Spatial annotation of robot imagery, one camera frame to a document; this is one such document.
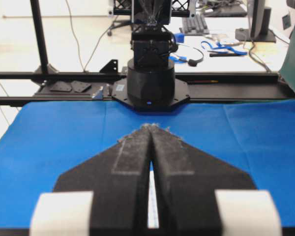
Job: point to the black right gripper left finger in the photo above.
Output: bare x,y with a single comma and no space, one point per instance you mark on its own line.
107,195

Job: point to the black headset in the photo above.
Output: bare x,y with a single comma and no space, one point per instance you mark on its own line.
192,62

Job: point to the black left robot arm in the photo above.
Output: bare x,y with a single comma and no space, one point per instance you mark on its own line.
151,83

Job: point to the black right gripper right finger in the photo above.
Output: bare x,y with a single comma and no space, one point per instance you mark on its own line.
206,196

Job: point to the black keyboard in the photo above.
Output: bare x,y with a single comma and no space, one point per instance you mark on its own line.
194,26

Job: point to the blue table cloth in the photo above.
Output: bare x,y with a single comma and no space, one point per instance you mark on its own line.
48,138

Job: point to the black frame upright post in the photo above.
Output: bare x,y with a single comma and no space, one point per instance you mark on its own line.
36,15

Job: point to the black monitor stand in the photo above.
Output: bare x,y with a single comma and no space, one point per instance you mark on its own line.
258,16

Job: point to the black aluminium frame rail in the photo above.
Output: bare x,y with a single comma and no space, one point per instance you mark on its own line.
203,87

